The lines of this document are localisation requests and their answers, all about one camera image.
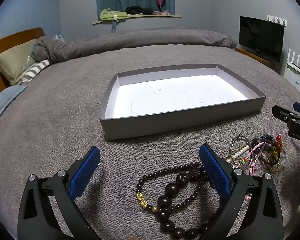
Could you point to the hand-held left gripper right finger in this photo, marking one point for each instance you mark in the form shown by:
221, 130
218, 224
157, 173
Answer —
215, 170

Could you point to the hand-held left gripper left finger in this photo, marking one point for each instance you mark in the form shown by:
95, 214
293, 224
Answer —
86, 170

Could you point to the red bead gold ornament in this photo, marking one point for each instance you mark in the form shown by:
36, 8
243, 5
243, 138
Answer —
278, 138

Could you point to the pearl hair clip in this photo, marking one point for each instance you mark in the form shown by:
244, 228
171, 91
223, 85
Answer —
236, 155

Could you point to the grey cardboard box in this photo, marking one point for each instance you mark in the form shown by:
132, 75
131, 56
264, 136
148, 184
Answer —
165, 95

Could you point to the white box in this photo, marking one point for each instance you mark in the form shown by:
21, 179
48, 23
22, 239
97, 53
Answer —
295, 80

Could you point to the white router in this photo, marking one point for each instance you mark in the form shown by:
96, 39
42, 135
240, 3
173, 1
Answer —
296, 65

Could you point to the wooden television stand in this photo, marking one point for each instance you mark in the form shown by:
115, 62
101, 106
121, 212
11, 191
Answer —
245, 52

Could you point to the black television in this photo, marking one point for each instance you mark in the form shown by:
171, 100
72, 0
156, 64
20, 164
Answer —
261, 37

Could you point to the light blue blanket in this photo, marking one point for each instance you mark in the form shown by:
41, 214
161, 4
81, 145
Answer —
2, 100

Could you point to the striped pillow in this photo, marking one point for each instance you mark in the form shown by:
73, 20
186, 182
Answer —
32, 71

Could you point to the olive pillow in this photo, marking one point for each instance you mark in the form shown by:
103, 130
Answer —
12, 60

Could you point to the white plastic bag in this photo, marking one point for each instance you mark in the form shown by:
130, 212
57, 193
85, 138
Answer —
58, 37

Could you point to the grey duvet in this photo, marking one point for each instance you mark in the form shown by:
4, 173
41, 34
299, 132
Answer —
140, 37

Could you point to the wooden headboard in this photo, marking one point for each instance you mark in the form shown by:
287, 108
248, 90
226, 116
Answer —
10, 38

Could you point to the pink cloth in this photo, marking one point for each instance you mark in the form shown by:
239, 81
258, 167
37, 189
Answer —
162, 12

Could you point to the green cloth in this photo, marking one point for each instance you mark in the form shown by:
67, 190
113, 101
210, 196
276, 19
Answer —
108, 13

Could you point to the wooden window sill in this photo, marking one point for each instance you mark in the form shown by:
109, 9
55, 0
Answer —
145, 17

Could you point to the black clothing bundle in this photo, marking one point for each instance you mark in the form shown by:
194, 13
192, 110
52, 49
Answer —
133, 10
147, 10

